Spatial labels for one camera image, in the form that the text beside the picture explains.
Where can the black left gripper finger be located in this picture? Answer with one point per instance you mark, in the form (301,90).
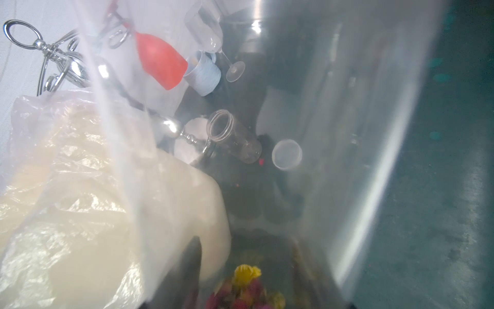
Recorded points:
(180,287)

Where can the jar with dried flowers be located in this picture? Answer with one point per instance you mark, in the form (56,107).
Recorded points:
(228,133)

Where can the clear plastic jar lid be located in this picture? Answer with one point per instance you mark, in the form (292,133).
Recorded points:
(287,154)

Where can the cream trash bin with bag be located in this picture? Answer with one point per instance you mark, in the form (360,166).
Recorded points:
(93,214)

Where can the red plastic wine glass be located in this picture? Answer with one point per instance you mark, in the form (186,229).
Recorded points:
(158,58)

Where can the chrome glass holder stand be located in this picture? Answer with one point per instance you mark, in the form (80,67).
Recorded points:
(62,62)

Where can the clear wine glass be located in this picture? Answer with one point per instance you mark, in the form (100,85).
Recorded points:
(207,32)

